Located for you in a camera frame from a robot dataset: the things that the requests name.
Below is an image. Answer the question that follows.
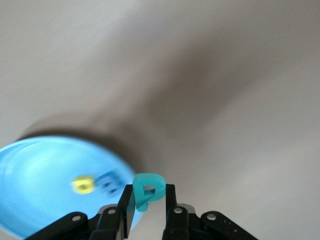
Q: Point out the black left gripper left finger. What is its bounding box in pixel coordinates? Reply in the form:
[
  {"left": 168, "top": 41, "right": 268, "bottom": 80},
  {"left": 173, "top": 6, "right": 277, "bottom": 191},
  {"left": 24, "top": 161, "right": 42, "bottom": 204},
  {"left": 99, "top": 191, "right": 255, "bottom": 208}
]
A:
[{"left": 89, "top": 184, "right": 137, "bottom": 240}]

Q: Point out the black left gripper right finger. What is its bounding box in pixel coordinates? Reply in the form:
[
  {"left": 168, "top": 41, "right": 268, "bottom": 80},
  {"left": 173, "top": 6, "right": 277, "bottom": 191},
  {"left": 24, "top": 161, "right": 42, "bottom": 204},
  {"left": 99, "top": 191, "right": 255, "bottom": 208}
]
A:
[{"left": 162, "top": 183, "right": 201, "bottom": 240}]

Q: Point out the blue foam letter E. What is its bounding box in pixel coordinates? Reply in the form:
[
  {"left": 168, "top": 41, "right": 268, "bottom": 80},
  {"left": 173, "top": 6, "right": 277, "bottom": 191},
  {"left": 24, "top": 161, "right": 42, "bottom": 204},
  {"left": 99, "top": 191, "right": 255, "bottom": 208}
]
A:
[{"left": 95, "top": 169, "right": 126, "bottom": 196}]

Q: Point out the teal foam letter p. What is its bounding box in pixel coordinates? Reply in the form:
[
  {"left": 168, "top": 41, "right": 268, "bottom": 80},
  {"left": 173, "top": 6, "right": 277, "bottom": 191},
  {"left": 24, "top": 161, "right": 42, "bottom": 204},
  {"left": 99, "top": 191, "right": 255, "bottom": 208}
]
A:
[{"left": 132, "top": 172, "right": 167, "bottom": 213}]

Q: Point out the yellow foam letter d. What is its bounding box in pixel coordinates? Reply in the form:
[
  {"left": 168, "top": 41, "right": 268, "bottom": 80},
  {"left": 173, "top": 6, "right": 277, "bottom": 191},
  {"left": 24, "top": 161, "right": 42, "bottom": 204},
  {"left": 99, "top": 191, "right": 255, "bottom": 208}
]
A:
[{"left": 71, "top": 174, "right": 97, "bottom": 195}]

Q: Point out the blue plate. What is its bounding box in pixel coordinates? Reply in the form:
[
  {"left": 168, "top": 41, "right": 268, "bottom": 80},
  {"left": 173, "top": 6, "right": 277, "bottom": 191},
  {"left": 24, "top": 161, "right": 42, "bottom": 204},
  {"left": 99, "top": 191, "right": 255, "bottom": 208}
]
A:
[{"left": 0, "top": 135, "right": 144, "bottom": 240}]

